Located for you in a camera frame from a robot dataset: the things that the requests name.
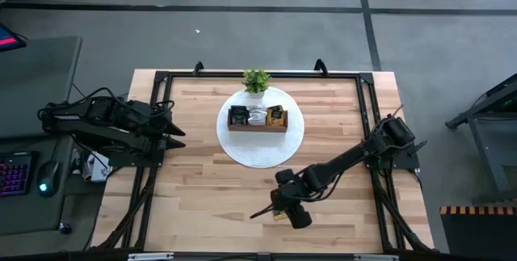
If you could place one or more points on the white cardboard box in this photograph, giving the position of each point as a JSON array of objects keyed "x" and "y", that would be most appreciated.
[{"x": 99, "y": 170}]

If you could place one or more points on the small green potted plant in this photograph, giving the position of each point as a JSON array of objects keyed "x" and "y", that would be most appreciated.
[{"x": 255, "y": 80}]

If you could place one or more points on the dark blackcurrant tea packet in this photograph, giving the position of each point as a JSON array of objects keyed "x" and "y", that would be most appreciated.
[{"x": 239, "y": 115}]

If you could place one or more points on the black metal table frame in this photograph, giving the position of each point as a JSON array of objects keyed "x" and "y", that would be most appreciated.
[{"x": 226, "y": 75}]

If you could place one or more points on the white orange Tazo tea packet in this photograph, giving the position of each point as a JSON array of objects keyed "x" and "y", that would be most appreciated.
[{"x": 257, "y": 115}]

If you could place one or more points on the wooden three-compartment tea box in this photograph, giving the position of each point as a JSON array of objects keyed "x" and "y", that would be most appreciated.
[{"x": 258, "y": 127}]

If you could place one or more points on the red orange packet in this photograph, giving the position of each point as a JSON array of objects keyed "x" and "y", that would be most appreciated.
[{"x": 276, "y": 116}]

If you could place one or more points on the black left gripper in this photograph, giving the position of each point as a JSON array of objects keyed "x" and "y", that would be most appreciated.
[{"x": 161, "y": 125}]

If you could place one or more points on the white round woven placemat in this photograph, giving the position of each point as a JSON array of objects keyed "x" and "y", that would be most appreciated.
[{"x": 258, "y": 148}]

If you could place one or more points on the black panel with orange stripes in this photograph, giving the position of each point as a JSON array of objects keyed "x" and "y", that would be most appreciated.
[{"x": 476, "y": 232}]

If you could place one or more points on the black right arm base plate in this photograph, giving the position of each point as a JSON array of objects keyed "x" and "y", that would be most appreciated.
[{"x": 406, "y": 162}]

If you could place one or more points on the yellow mango tea packet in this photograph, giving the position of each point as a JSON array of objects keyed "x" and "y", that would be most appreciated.
[{"x": 279, "y": 215}]

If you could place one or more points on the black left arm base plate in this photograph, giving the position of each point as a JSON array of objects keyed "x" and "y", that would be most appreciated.
[{"x": 129, "y": 161}]

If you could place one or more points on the small black knob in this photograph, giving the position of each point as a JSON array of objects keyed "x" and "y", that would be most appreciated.
[{"x": 65, "y": 228}]

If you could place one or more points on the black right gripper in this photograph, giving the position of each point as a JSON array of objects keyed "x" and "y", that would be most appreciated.
[{"x": 292, "y": 196}]

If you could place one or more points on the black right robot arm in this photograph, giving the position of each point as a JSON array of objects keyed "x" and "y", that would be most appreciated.
[{"x": 363, "y": 152}]

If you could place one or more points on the screen with pink stripe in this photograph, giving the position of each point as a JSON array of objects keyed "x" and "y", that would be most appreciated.
[{"x": 8, "y": 39}]

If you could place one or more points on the backlit black keyboard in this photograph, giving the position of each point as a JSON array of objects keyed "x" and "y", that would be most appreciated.
[{"x": 14, "y": 174}]

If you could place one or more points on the silver edge bracket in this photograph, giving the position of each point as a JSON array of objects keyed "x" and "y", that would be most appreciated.
[
  {"x": 150, "y": 256},
  {"x": 375, "y": 258}
]

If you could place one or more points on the dark metal cart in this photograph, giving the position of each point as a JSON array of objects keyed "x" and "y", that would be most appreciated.
[{"x": 480, "y": 105}]

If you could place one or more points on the black computer mouse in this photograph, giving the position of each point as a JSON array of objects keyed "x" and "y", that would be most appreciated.
[{"x": 47, "y": 178}]

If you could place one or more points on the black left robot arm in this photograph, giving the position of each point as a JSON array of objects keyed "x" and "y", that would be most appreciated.
[{"x": 101, "y": 125}]

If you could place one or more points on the grey side desk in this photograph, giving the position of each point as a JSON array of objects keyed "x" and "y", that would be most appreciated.
[{"x": 36, "y": 75}]

